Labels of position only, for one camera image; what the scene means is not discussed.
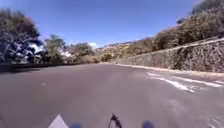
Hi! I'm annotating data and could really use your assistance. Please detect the robot's own part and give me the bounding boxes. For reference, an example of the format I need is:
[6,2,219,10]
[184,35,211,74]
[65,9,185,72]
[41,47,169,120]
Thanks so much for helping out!
[70,122,82,128]
[142,120,155,128]

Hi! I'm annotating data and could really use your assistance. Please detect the stone retaining wall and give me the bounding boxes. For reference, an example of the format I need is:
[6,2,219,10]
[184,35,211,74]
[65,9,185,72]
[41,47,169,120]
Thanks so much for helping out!
[111,37,224,74]

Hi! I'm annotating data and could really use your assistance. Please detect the low dark wall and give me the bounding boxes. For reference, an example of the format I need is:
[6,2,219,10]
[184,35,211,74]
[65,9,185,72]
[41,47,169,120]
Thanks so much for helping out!
[0,62,83,74]

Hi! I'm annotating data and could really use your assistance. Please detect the row of trees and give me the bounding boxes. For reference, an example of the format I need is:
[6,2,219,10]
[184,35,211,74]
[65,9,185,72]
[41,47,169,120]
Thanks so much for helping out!
[0,8,101,65]

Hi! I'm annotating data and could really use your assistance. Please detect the bushes on slope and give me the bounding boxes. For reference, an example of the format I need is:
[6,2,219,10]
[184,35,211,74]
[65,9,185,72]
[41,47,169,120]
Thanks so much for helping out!
[94,0,224,63]

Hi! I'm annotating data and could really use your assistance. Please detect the pale kerb strip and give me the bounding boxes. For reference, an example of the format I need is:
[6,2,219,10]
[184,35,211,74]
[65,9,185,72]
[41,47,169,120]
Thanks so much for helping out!
[114,63,224,78]

